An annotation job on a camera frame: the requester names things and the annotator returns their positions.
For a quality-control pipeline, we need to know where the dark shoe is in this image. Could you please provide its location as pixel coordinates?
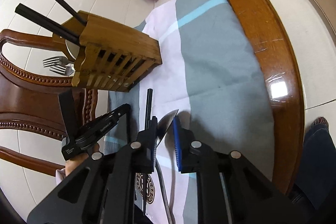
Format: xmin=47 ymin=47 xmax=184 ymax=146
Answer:
xmin=310 ymin=117 xmax=329 ymax=129

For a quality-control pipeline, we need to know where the carved brown wooden chair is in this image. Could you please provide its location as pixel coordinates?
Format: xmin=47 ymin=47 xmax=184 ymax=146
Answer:
xmin=1 ymin=0 xmax=304 ymax=194

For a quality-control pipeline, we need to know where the steel ladle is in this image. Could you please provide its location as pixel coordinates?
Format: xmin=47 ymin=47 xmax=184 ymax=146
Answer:
xmin=155 ymin=109 xmax=179 ymax=223

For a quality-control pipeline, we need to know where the grey pink striped cloth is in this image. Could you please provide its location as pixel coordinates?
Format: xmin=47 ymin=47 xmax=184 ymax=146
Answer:
xmin=103 ymin=0 xmax=275 ymax=224

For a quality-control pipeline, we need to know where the white plastic spoon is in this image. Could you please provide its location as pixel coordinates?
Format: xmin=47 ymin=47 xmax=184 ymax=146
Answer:
xmin=66 ymin=40 xmax=80 ymax=59

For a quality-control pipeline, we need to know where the steel fork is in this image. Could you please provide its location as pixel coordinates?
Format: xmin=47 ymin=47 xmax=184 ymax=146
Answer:
xmin=50 ymin=65 xmax=75 ymax=76
xmin=43 ymin=56 xmax=74 ymax=68

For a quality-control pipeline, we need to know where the black chopstick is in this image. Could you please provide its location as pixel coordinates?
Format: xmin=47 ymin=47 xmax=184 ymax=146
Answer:
xmin=55 ymin=0 xmax=87 ymax=26
xmin=15 ymin=3 xmax=80 ymax=46
xmin=142 ymin=89 xmax=153 ymax=216

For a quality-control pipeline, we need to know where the person's left hand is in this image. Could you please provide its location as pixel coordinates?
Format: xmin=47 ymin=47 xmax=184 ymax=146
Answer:
xmin=65 ymin=152 xmax=89 ymax=176

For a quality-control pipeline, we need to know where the blue jeans leg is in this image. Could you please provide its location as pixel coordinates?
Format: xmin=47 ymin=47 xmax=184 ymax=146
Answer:
xmin=289 ymin=124 xmax=335 ymax=210

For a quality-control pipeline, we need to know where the brown wooden utensil holder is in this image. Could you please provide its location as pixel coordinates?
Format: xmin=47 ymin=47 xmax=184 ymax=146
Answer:
xmin=54 ymin=11 xmax=162 ymax=92

